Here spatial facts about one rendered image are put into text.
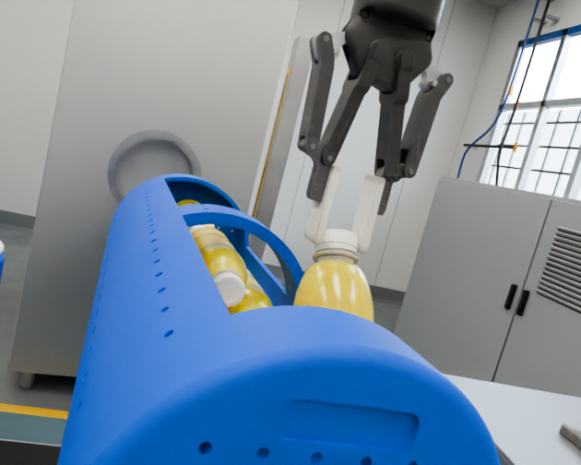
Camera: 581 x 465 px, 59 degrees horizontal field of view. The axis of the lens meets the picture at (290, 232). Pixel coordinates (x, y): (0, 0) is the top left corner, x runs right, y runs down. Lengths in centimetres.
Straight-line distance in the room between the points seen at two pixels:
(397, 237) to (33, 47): 411
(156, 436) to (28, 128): 528
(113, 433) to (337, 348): 12
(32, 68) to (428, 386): 533
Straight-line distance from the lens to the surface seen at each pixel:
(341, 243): 45
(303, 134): 44
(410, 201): 587
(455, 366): 293
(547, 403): 104
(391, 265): 593
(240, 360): 27
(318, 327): 30
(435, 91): 49
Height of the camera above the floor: 132
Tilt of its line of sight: 8 degrees down
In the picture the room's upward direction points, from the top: 14 degrees clockwise
